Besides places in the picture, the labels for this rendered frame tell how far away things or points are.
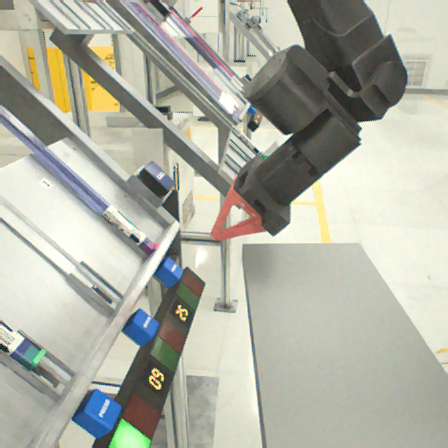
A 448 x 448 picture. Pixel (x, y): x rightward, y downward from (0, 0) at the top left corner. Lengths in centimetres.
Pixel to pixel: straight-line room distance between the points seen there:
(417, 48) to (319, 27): 780
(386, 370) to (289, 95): 36
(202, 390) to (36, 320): 95
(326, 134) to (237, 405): 98
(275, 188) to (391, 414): 29
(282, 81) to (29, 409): 34
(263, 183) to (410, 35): 780
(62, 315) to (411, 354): 44
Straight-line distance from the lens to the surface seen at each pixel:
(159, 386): 45
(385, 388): 55
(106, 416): 37
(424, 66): 829
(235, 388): 131
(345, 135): 42
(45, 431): 33
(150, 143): 79
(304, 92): 40
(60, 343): 39
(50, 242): 45
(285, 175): 42
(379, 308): 67
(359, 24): 44
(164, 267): 52
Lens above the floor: 98
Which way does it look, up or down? 26 degrees down
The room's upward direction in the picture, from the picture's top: straight up
